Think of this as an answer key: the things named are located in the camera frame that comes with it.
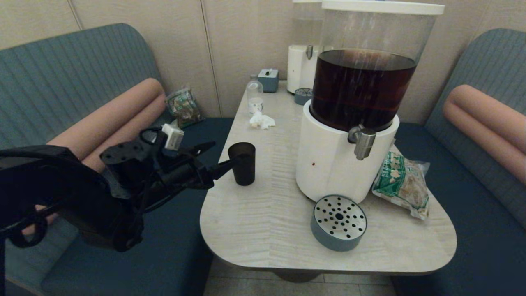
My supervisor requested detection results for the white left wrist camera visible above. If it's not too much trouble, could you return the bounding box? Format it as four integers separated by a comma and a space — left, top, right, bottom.
161, 123, 185, 151

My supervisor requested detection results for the blue-grey perforated drip tray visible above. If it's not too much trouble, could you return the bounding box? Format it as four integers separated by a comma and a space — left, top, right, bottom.
311, 195, 367, 252

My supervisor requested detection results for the steel dispenser tap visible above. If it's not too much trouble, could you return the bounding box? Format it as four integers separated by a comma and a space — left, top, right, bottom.
348, 125, 377, 161

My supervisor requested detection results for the clear water dispenser white base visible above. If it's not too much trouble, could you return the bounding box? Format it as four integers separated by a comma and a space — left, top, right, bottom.
287, 0, 323, 94

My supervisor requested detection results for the crumpled white tissue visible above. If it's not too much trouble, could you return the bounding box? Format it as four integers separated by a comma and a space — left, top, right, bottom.
249, 111, 276, 130

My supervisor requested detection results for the pink bolster cushion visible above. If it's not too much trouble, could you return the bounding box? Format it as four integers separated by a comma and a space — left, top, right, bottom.
443, 84, 526, 185
21, 78, 167, 236

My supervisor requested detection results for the clear plastic bottle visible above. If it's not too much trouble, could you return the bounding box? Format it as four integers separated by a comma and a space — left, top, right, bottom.
247, 75, 264, 114

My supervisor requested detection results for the green grain snack bag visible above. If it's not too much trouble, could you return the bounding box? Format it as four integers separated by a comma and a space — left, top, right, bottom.
372, 151, 431, 221

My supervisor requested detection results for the black plastic cup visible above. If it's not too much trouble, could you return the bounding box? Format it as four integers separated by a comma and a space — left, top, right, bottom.
228, 142, 256, 186

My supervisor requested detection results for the large dark tea dispenser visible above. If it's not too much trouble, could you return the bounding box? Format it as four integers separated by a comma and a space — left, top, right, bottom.
296, 0, 445, 204

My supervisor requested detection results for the small blue-grey drip tray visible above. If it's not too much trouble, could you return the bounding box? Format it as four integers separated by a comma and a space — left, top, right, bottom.
294, 88, 313, 106

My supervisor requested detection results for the blue-grey tissue box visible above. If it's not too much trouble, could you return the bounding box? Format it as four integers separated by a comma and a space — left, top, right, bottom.
258, 69, 279, 93

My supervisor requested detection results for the dark green snack bag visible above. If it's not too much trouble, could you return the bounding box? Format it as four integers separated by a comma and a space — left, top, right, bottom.
165, 87, 205, 128

